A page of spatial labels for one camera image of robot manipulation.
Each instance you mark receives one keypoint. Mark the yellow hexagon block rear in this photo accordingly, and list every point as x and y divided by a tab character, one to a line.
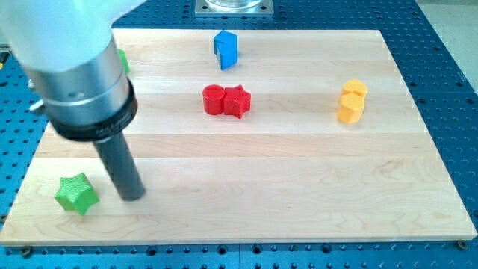
355	86

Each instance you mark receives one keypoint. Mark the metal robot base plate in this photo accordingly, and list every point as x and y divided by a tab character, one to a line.
233	8

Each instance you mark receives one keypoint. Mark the red star block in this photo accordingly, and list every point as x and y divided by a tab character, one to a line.
236	101

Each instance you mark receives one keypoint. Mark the blue block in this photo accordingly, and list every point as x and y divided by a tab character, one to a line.
226	49

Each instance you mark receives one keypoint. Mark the yellow hexagon block front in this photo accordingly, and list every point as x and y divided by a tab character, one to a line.
351	107

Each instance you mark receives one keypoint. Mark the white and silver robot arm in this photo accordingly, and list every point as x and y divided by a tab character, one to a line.
68	51

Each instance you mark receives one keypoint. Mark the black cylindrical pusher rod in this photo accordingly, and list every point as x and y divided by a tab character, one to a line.
119	163

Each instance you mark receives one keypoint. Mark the green star block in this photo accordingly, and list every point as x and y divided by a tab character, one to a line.
76	194

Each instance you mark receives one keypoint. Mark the green circle block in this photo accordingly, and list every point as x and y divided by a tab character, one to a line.
124	60

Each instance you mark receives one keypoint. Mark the yellow hexagon block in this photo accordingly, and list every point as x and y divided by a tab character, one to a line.
355	86
351	107

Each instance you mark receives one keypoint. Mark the red cylinder block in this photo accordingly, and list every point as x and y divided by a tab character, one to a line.
213	96

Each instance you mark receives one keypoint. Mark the wooden board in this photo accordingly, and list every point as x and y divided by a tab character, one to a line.
287	171

